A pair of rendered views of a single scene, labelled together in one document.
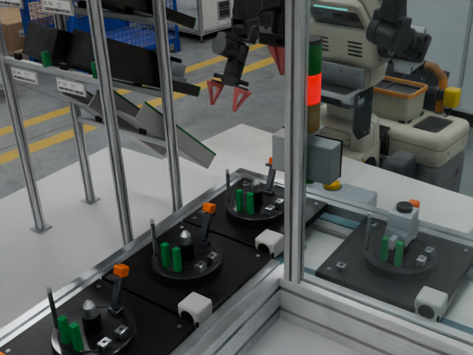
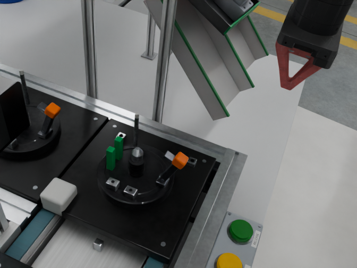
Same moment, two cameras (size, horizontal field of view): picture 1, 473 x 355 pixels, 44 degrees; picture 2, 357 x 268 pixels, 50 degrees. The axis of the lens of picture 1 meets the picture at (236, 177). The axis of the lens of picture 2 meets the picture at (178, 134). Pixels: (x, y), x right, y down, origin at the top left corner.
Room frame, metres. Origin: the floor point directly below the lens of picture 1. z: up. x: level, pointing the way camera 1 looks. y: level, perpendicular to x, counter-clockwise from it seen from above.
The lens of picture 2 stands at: (1.05, -0.48, 1.54)
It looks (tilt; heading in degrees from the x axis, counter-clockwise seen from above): 45 degrees down; 69
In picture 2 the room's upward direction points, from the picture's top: 10 degrees clockwise
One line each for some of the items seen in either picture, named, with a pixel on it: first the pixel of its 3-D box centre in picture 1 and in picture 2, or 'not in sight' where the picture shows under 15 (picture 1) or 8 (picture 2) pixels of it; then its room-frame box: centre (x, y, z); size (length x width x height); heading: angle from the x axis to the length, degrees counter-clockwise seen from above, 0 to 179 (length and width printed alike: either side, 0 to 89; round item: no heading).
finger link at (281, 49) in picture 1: (279, 53); (299, 55); (1.34, -0.11, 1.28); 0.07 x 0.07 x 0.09; 54
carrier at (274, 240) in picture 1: (255, 194); (136, 162); (1.15, -0.04, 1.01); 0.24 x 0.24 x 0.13; 54
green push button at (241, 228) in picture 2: not in sight; (240, 232); (1.31, -0.18, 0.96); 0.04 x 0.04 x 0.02
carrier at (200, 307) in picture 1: (186, 247); (20, 116); (0.95, 0.10, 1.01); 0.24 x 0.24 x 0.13; 54
